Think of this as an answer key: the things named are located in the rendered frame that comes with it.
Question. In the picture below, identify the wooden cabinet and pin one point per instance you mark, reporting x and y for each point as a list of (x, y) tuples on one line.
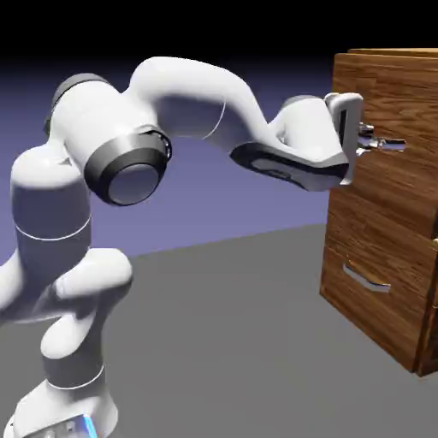
[(386, 212)]

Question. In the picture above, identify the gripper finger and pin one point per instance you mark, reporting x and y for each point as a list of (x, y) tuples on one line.
[(366, 128), (363, 150)]

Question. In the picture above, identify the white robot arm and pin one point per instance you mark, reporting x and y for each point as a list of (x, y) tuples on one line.
[(102, 119)]

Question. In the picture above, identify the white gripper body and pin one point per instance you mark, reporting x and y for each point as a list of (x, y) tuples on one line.
[(352, 113)]

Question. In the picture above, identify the wooden drawer front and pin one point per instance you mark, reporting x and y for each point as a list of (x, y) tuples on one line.
[(393, 95), (376, 239)]

